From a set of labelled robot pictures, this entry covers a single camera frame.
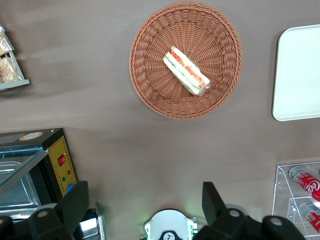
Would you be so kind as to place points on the steel warmer pan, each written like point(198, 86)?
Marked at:
point(15, 197)

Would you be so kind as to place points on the triangle sandwich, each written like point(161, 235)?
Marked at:
point(186, 71)

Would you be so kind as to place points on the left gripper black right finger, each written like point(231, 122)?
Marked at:
point(212, 200)

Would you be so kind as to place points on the clear acrylic bottle rack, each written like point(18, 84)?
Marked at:
point(281, 180)

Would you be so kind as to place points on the cream plastic tray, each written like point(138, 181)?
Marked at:
point(300, 75)

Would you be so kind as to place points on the clear bag of crackers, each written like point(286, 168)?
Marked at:
point(7, 70)
point(3, 45)

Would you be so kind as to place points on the grey metal snack rack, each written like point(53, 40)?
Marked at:
point(12, 85)

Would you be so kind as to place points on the red Coca-Cola bottle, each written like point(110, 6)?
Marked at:
point(312, 217)
point(307, 183)

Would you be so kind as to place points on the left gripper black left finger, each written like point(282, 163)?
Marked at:
point(72, 200)

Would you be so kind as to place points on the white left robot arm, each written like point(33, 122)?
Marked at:
point(167, 222)

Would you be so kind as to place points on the steel warmer side drawer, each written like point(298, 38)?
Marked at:
point(96, 225)

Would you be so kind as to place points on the large brown wicker basket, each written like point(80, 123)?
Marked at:
point(212, 37)

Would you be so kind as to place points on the black food warmer yellow panel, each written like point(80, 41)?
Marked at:
point(60, 175)

